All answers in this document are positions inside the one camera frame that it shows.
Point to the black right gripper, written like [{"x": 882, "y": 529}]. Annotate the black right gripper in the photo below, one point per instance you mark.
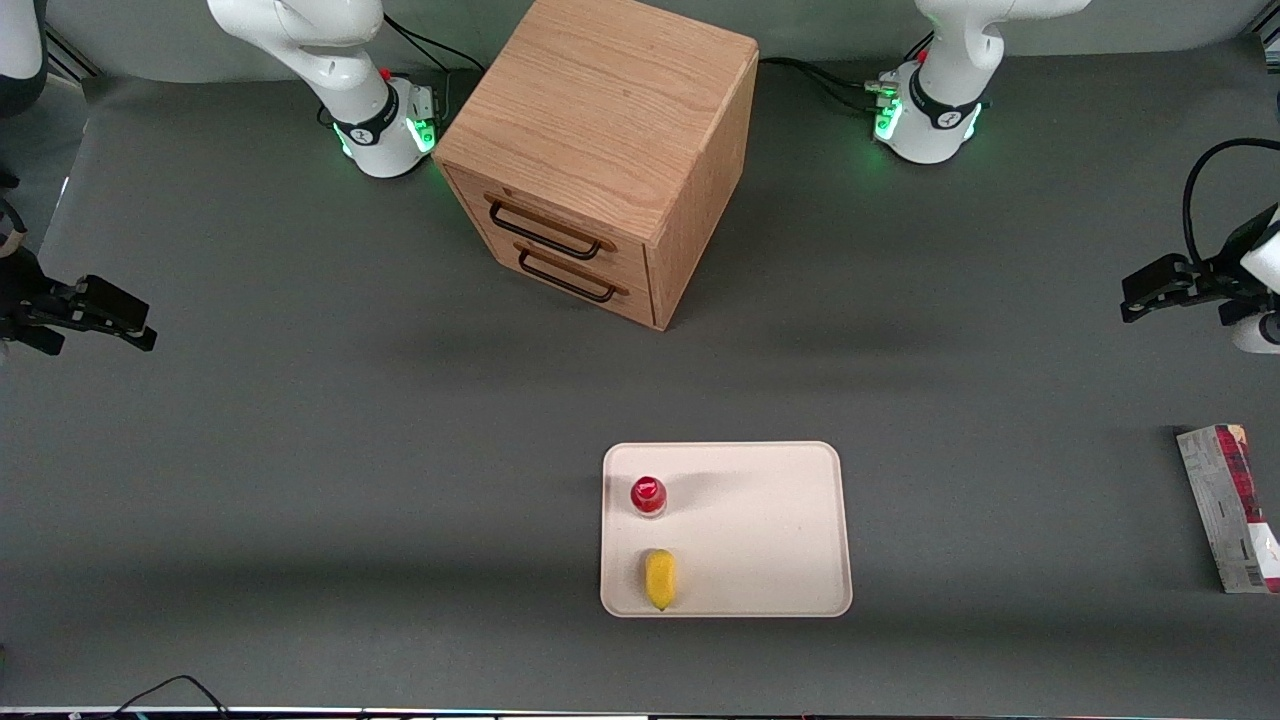
[{"x": 20, "y": 300}]

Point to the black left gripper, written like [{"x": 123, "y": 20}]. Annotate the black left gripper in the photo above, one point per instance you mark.
[{"x": 1212, "y": 279}]

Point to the red cookie box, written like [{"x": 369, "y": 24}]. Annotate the red cookie box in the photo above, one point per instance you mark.
[{"x": 1225, "y": 500}]

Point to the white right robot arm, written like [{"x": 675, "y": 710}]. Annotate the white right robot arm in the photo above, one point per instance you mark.
[{"x": 330, "y": 50}]

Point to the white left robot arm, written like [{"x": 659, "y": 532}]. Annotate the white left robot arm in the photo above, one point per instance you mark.
[{"x": 940, "y": 110}]

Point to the beige plastic tray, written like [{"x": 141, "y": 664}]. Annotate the beige plastic tray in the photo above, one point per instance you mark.
[{"x": 760, "y": 530}]

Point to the grey table mat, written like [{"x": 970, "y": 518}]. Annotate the grey table mat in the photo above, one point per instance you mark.
[{"x": 300, "y": 450}]

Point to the wooden drawer front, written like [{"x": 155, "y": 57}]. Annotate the wooden drawer front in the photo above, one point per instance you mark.
[
  {"x": 635, "y": 262},
  {"x": 640, "y": 305}
]

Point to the wooden drawer cabinet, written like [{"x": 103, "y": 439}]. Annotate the wooden drawer cabinet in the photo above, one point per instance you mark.
[{"x": 600, "y": 100}]

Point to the red capped small bottle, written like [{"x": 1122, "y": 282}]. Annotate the red capped small bottle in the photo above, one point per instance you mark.
[{"x": 648, "y": 493}]

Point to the yellow toy banana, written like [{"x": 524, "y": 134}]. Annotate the yellow toy banana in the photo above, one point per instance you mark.
[{"x": 660, "y": 578}]

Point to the aluminium frame rail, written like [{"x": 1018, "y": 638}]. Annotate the aluminium frame rail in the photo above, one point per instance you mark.
[{"x": 70, "y": 58}]

